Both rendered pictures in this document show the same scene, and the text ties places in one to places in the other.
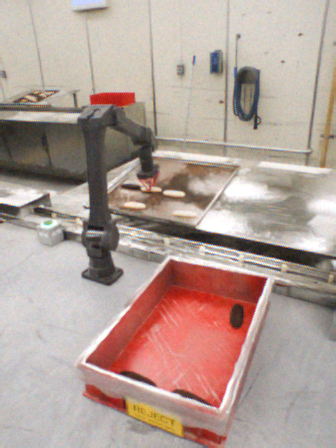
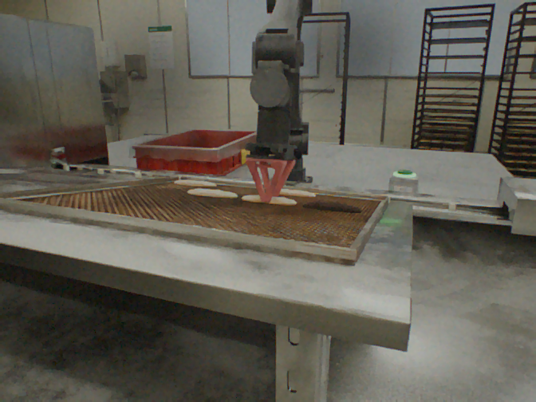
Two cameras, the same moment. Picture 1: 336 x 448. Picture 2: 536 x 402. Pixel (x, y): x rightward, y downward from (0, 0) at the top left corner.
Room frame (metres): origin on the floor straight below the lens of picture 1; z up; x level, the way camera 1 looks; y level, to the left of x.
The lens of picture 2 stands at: (2.18, -0.05, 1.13)
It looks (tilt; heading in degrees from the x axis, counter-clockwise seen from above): 17 degrees down; 170
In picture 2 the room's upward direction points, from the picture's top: straight up
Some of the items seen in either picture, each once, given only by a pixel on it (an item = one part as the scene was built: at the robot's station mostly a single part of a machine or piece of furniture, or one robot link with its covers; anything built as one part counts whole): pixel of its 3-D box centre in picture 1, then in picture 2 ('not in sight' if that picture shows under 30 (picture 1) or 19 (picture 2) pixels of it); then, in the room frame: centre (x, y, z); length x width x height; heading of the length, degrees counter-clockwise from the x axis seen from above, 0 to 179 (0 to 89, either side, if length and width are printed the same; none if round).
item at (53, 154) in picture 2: not in sight; (57, 157); (0.86, -0.51, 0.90); 0.06 x 0.01 x 0.06; 150
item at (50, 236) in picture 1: (51, 236); (402, 195); (1.28, 0.45, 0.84); 0.08 x 0.08 x 0.11; 60
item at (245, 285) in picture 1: (189, 329); (204, 149); (0.68, -0.04, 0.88); 0.49 x 0.34 x 0.10; 154
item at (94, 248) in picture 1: (99, 240); (293, 146); (1.04, 0.22, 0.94); 0.09 x 0.05 x 0.10; 163
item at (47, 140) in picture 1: (42, 132); not in sight; (5.21, 1.70, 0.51); 3.00 x 1.26 x 1.03; 60
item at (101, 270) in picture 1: (101, 264); (291, 170); (1.02, 0.22, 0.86); 0.12 x 0.09 x 0.08; 60
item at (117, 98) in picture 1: (112, 98); not in sight; (5.06, 0.63, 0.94); 0.51 x 0.36 x 0.13; 64
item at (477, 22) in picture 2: not in sight; (448, 104); (-1.54, 2.45, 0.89); 0.60 x 0.59 x 1.78; 52
